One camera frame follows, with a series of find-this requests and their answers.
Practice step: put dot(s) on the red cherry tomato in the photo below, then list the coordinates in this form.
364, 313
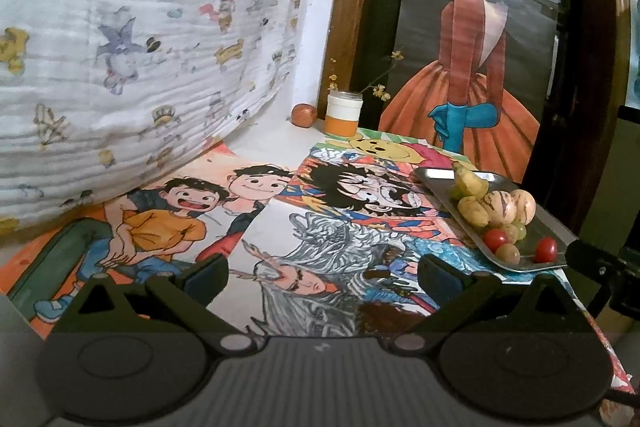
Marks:
495, 240
546, 250

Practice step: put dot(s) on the wall poster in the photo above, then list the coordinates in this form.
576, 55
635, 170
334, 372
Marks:
450, 72

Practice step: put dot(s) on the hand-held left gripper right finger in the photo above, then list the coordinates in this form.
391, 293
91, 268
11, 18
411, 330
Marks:
440, 278

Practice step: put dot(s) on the spotted banana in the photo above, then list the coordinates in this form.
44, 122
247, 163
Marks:
474, 212

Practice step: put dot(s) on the metal tray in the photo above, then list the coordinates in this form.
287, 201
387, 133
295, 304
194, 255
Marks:
436, 186

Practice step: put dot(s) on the drawing of two boys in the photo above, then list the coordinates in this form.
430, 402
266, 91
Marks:
165, 227

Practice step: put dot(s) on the printed blanket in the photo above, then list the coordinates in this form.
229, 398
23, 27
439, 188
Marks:
125, 57

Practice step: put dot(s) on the banana with sticker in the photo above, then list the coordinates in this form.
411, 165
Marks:
472, 182

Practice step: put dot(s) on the orange patterned drawing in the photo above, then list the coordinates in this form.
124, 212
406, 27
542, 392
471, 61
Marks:
614, 359

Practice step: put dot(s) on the brownish grape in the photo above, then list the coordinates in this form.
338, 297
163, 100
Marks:
507, 254

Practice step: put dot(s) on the white and orange jar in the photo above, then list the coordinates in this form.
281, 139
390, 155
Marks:
342, 117

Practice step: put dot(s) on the red apple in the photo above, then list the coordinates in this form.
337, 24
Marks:
303, 115

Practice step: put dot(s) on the yellow bear drawing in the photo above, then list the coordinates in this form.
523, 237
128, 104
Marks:
385, 149

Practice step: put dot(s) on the green grape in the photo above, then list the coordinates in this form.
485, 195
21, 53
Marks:
455, 193
520, 232

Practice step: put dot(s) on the small striped pepino melon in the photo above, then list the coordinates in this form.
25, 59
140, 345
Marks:
525, 206

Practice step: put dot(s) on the large striped pepino melon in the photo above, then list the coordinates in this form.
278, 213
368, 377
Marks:
500, 207

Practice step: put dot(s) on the yellow flower twig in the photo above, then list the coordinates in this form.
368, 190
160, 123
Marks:
382, 93
333, 80

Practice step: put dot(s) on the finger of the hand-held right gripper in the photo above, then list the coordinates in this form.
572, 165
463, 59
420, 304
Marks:
585, 254

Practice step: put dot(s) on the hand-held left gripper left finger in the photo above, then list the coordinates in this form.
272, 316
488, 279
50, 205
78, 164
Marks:
207, 276

